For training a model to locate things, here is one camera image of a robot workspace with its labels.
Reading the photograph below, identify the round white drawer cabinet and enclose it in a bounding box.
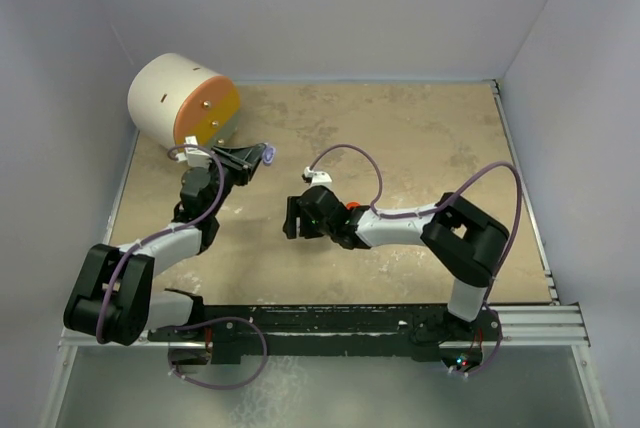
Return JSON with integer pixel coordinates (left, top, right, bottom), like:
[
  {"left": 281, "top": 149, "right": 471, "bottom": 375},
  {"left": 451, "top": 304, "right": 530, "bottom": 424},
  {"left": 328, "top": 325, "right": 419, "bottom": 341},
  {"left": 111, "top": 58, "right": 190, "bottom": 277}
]
[{"left": 127, "top": 53, "right": 241, "bottom": 148}]

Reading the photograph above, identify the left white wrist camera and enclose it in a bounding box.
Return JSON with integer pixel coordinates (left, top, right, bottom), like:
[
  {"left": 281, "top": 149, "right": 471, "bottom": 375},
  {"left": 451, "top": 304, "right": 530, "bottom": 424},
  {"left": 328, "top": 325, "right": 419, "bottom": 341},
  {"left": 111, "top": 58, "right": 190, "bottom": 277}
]
[{"left": 173, "top": 136, "right": 212, "bottom": 169}]

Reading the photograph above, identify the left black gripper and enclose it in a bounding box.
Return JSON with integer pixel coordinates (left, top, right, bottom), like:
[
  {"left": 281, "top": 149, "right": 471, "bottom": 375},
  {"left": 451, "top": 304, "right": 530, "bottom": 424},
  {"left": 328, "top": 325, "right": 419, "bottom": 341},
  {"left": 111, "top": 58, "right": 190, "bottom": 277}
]
[{"left": 205, "top": 144, "right": 264, "bottom": 217}]

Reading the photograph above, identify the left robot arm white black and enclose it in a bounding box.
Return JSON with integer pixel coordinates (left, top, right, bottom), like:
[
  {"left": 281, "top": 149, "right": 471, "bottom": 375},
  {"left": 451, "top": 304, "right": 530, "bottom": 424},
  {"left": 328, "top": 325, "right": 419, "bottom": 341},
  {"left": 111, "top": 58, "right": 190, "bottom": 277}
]
[{"left": 63, "top": 136, "right": 275, "bottom": 346}]

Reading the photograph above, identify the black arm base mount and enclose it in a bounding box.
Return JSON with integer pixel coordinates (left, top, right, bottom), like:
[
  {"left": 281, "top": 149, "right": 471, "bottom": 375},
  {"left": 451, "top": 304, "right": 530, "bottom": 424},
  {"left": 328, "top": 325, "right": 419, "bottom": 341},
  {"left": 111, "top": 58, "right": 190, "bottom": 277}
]
[{"left": 146, "top": 296, "right": 502, "bottom": 368}]

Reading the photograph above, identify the purple earbud charging case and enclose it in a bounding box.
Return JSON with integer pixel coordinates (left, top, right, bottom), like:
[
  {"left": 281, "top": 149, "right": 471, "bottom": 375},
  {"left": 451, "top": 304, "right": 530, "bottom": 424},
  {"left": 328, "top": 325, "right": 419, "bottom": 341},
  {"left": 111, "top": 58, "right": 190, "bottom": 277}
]
[{"left": 262, "top": 144, "right": 276, "bottom": 166}]

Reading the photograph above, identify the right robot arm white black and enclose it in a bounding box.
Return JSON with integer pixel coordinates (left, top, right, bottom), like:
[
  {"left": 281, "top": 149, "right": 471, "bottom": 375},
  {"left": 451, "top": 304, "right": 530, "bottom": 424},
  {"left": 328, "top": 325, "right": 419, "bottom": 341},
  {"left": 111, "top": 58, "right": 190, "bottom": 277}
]
[{"left": 283, "top": 186, "right": 511, "bottom": 339}]

